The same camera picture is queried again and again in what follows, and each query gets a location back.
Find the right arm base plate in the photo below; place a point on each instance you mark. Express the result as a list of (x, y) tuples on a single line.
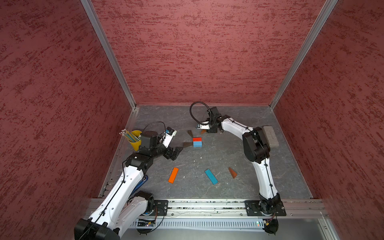
[(258, 208)]

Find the reddish brown wedge block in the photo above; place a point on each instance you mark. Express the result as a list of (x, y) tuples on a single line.
[(233, 173)]

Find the teal block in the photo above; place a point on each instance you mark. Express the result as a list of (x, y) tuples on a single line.
[(211, 177)]

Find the bundle of pencils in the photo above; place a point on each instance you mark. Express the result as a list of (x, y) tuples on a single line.
[(129, 136)]

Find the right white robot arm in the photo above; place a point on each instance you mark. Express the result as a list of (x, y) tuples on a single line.
[(256, 149)]

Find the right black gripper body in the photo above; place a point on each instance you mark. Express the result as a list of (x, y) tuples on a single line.
[(213, 129)]

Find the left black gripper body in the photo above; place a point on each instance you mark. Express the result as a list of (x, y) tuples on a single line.
[(167, 152)]

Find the light blue rectangular block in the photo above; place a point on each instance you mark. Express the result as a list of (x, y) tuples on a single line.
[(197, 144)]

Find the blue stapler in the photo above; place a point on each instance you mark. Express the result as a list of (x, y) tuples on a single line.
[(140, 184)]

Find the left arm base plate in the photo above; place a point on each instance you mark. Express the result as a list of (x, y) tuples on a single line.
[(158, 207)]

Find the white slotted cable duct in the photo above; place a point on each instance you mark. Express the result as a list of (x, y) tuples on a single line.
[(250, 225)]

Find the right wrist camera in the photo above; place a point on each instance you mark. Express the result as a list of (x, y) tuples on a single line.
[(203, 126)]

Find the yellow pencil cup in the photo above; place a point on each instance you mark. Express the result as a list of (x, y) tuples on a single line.
[(136, 145)]

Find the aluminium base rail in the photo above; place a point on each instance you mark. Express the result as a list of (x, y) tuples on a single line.
[(235, 208)]

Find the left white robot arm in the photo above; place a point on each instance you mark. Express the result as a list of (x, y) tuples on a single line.
[(123, 205)]

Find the grey rectangular eraser block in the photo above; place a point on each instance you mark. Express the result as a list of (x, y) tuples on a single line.
[(271, 136)]

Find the orange block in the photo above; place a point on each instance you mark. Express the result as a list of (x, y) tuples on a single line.
[(173, 175)]

